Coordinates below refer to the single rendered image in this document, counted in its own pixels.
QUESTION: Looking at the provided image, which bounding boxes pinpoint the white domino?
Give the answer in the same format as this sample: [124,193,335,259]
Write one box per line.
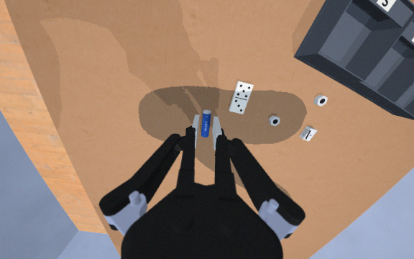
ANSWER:
[229,81,253,114]

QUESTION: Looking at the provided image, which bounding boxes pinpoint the grey hex nut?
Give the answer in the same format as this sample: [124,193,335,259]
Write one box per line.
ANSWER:
[313,95,328,106]
[269,116,280,126]

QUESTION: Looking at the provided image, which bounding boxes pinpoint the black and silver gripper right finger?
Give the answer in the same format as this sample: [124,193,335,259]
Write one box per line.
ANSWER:
[212,117,305,241]

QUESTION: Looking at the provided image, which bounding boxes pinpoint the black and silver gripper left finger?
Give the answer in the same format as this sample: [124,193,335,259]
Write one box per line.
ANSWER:
[99,115,200,236]

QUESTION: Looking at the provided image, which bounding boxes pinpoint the blue aa battery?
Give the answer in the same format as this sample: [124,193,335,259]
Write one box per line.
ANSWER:
[201,110,211,137]

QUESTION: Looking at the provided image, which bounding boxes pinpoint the dark grey rack of bins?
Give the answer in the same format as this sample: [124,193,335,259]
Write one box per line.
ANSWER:
[294,0,414,120]

